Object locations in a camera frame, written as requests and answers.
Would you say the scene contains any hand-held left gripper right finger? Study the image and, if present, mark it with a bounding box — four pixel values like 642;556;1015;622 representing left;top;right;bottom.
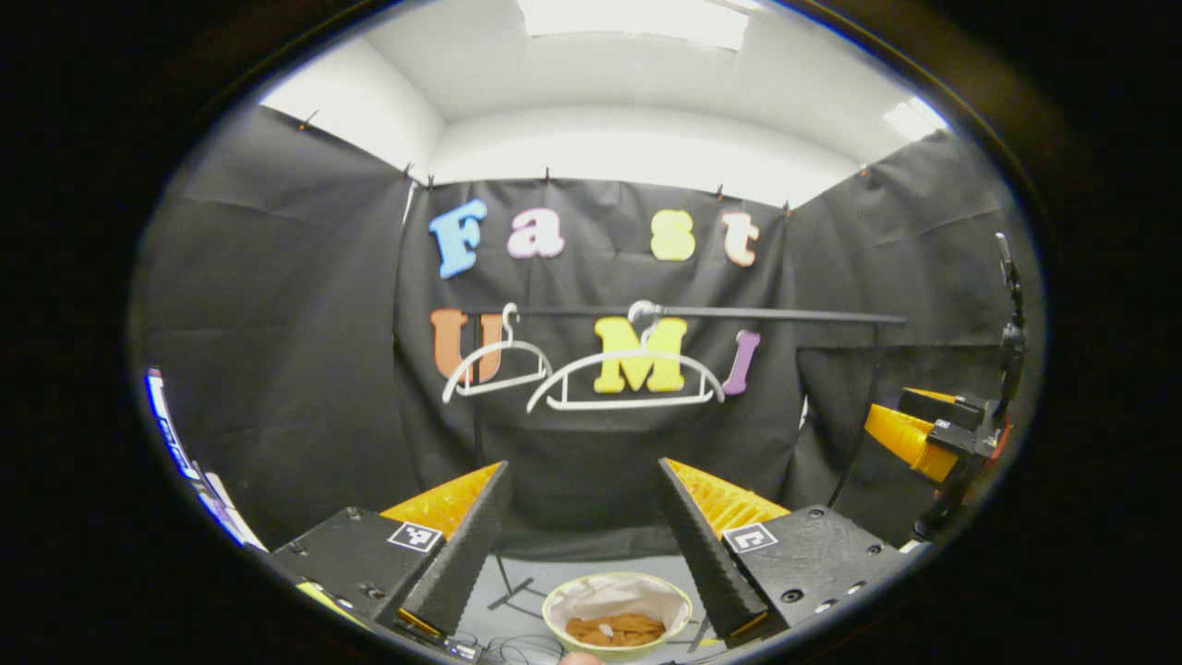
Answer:
657;457;924;647

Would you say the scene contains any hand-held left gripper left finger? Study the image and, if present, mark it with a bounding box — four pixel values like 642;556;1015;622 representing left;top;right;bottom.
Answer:
268;460;513;647

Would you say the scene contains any brown collared shirt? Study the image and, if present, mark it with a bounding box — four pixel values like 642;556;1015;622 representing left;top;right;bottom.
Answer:
565;612;668;647

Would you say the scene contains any large white clothes hanger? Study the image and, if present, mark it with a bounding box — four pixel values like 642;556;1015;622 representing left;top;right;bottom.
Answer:
526;300;728;414

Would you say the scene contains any black clothes rack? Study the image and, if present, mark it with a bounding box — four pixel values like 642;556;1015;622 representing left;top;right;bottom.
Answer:
462;303;911;647

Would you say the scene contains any small white clothes hanger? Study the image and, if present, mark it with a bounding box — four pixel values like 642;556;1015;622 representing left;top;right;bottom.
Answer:
441;303;555;405

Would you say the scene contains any small ceiling light panel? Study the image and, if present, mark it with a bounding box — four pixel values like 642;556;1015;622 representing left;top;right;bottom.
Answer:
882;97;950;141

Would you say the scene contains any black backdrop cloth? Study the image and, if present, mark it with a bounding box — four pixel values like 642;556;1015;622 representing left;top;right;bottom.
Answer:
129;102;1044;560

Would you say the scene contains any white board with blue edge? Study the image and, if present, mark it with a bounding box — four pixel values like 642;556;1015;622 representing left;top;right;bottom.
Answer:
145;369;269;553

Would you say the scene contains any large ceiling light panel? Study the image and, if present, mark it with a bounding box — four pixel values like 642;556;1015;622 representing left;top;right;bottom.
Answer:
517;0;749;52

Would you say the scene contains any black floor cable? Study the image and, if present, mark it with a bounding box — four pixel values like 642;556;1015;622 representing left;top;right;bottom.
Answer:
457;630;566;664

